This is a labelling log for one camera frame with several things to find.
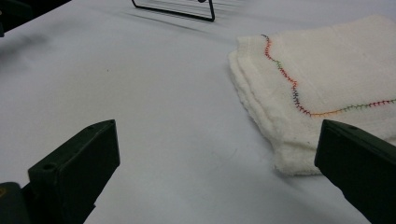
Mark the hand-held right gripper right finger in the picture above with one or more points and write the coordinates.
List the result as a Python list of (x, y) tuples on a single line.
[(361, 168)]

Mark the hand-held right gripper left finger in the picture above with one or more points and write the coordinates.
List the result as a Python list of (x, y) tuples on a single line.
[(74, 168)]

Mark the white towel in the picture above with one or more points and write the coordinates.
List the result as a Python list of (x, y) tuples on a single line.
[(323, 74)]

